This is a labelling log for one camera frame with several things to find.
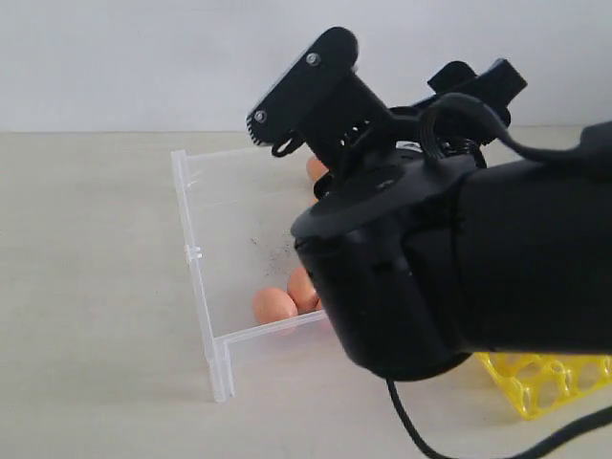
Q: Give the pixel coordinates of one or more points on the yellow plastic egg tray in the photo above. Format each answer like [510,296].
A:
[536,384]

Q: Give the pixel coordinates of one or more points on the clear plastic box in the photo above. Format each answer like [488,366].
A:
[236,210]

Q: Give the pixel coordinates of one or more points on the brown egg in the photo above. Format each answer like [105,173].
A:
[271,305]
[315,169]
[302,291]

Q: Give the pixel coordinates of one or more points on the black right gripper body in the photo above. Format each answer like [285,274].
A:
[439,132]

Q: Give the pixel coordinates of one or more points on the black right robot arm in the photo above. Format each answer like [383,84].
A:
[442,236]

